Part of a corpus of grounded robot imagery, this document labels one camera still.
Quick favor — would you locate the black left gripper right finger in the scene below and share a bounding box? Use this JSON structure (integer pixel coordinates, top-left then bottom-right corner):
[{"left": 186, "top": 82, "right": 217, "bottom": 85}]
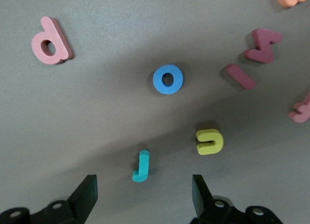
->
[{"left": 190, "top": 174, "right": 284, "bottom": 224}]

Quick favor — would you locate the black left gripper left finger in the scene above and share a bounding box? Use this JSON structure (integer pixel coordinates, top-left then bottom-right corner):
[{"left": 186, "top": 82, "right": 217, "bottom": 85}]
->
[{"left": 0, "top": 174, "right": 99, "bottom": 224}]

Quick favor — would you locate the teal foam letter r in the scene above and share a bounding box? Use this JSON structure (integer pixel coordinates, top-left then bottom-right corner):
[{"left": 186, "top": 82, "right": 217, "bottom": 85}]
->
[{"left": 131, "top": 149, "right": 150, "bottom": 183}]

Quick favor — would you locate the blue foam letter o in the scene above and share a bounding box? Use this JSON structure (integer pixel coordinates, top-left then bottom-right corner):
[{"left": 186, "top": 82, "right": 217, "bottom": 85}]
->
[{"left": 153, "top": 64, "right": 184, "bottom": 95}]

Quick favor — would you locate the pink foam letter p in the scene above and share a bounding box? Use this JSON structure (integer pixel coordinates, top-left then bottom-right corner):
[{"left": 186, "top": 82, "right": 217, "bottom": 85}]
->
[{"left": 31, "top": 16, "right": 74, "bottom": 65}]

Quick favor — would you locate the yellow foam letter u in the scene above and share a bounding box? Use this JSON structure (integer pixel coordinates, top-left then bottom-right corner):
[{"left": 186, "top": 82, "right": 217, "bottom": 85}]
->
[{"left": 196, "top": 128, "right": 224, "bottom": 156}]

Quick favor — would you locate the pink foam letter f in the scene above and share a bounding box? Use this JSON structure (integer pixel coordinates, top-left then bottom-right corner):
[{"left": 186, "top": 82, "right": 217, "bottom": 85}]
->
[{"left": 288, "top": 92, "right": 310, "bottom": 124}]

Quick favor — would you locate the maroon foam letter i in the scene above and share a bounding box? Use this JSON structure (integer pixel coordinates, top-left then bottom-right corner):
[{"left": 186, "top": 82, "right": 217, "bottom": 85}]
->
[{"left": 225, "top": 64, "right": 256, "bottom": 91}]

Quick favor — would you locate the red letter l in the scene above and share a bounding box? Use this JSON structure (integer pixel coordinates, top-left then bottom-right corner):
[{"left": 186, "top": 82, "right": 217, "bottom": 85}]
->
[{"left": 243, "top": 28, "right": 283, "bottom": 64}]

